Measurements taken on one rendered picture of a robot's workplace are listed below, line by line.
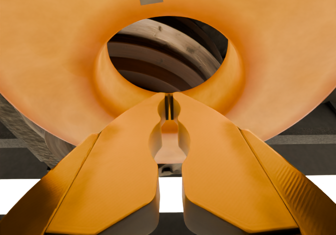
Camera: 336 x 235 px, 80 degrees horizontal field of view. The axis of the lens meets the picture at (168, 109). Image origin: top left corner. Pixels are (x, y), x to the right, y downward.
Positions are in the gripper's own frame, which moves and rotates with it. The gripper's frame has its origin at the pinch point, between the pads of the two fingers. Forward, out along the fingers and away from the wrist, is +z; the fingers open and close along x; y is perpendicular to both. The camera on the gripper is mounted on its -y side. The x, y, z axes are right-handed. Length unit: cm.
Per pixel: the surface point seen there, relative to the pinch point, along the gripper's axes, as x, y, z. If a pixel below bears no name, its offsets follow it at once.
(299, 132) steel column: 324, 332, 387
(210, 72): 7.3, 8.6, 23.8
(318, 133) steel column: 369, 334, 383
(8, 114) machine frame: -54, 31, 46
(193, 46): 3.9, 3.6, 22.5
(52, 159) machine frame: -54, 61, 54
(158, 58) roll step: -1.6, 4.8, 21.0
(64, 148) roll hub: -20.5, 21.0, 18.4
